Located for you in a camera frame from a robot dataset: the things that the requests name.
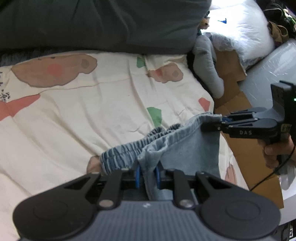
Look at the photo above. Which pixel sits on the dark grey pillow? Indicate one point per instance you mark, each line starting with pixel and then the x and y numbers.
pixel 142 27

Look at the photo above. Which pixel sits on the brown cardboard sheet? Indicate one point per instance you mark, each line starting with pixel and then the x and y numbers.
pixel 248 170

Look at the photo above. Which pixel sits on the small teddy bear toy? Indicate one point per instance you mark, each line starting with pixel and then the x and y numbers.
pixel 204 23

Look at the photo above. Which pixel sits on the blue denim pants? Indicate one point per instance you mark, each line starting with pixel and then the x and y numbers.
pixel 183 147

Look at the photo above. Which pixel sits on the cream bear print bedsheet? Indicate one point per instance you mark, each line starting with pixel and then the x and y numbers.
pixel 59 112

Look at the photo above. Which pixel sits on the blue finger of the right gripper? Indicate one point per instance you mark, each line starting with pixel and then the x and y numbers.
pixel 245 116
pixel 227 126

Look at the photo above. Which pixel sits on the grey neck pillow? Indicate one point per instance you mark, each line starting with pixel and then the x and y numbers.
pixel 204 66

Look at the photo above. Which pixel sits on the white plastic-wrapped pillow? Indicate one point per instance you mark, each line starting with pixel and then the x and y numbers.
pixel 240 26

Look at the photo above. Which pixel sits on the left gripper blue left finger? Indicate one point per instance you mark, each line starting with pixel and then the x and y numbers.
pixel 106 192

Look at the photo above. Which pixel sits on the operator right hand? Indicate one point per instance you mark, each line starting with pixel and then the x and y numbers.
pixel 270 152

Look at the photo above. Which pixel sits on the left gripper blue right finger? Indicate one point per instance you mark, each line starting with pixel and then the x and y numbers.
pixel 188 190

